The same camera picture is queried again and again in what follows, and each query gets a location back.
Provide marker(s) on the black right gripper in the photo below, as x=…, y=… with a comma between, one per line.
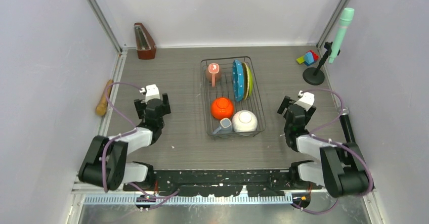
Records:
x=284, y=105

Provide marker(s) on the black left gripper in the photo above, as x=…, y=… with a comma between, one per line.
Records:
x=140, y=106

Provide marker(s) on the lime green plate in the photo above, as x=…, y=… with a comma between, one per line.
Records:
x=250, y=80

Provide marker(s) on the white bowl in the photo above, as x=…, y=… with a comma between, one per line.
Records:
x=244, y=121

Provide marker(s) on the round woven bamboo mat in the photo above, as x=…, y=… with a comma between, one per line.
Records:
x=246, y=72

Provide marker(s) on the black wire dish rack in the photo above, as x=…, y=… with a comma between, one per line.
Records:
x=225, y=88

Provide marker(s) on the blue plate with bamboo mat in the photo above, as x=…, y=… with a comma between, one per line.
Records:
x=238, y=80

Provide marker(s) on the orange plastic bowl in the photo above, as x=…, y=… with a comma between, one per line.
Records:
x=222, y=108

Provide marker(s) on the grey mug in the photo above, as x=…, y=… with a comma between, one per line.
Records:
x=224, y=127

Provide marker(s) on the pink floral mug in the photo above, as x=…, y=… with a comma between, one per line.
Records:
x=213, y=73

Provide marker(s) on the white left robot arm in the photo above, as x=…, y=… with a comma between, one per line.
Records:
x=105, y=163

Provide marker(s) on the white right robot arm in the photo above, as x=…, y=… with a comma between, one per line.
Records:
x=340, y=167

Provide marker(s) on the black microphone stand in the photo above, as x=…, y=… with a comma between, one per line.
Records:
x=314, y=75

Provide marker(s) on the colourful toy blocks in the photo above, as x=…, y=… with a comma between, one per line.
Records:
x=309, y=58

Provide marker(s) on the wooden rolling pin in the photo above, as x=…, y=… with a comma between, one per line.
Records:
x=102, y=105

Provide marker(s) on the brown wooden metronome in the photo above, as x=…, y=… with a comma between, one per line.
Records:
x=145, y=44

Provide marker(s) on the black handheld microphone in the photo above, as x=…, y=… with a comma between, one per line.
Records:
x=346, y=125

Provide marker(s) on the mint green microphone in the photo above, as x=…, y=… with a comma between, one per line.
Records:
x=345, y=20

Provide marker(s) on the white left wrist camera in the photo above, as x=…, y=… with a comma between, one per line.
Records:
x=150, y=92

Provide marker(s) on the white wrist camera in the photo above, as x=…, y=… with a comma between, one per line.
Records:
x=306, y=100
x=150, y=92

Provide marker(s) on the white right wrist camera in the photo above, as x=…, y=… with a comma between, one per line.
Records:
x=306, y=100

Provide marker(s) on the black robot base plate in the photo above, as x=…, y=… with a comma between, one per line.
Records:
x=221, y=183

